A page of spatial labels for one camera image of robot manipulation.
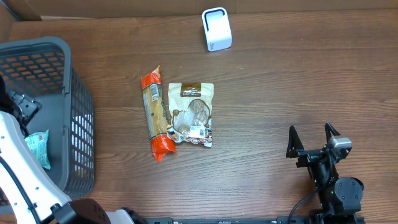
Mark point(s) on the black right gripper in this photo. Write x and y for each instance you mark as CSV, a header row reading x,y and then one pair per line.
x,y
313,155

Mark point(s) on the beige brown snack pouch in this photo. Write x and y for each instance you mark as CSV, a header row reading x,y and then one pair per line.
x,y
190,107

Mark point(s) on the orange biscuit pack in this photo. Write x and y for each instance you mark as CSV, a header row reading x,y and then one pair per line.
x,y
156,116

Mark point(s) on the teal snack packet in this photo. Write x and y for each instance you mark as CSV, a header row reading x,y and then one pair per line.
x,y
37,143

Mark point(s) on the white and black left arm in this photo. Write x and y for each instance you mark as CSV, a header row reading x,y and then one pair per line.
x,y
33,196

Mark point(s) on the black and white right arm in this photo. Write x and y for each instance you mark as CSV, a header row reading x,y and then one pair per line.
x,y
340,197

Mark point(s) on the white barcode scanner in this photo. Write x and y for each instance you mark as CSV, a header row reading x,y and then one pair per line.
x,y
217,29

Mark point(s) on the grey plastic shopping basket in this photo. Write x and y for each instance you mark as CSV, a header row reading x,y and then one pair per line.
x,y
48,95

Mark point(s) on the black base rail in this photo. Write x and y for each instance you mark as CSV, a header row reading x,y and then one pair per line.
x,y
278,220

